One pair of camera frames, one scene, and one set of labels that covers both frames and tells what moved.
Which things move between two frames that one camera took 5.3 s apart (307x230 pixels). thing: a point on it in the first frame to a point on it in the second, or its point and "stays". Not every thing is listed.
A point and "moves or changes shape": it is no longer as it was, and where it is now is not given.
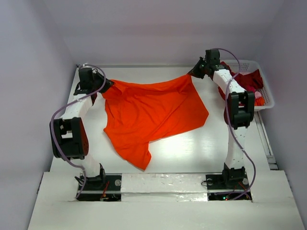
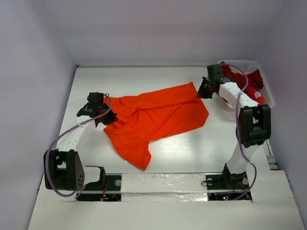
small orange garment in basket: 259,101 stays
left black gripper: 108,84 to 112,118
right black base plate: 227,187 stays
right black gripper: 196,69 to 204,89
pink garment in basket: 257,94 stays
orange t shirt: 138,113 moves or changes shape
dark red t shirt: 251,80 stays
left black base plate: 106,189 stays
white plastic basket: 243,66 stays
